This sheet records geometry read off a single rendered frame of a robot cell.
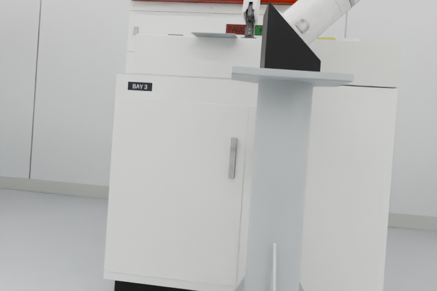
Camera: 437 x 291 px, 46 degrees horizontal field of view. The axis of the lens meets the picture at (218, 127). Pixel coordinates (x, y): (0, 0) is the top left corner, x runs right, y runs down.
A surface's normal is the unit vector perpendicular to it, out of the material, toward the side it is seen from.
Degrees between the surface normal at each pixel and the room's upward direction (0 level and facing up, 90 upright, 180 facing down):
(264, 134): 90
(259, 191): 90
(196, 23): 90
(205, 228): 90
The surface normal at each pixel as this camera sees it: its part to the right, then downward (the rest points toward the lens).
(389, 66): -0.17, 0.00
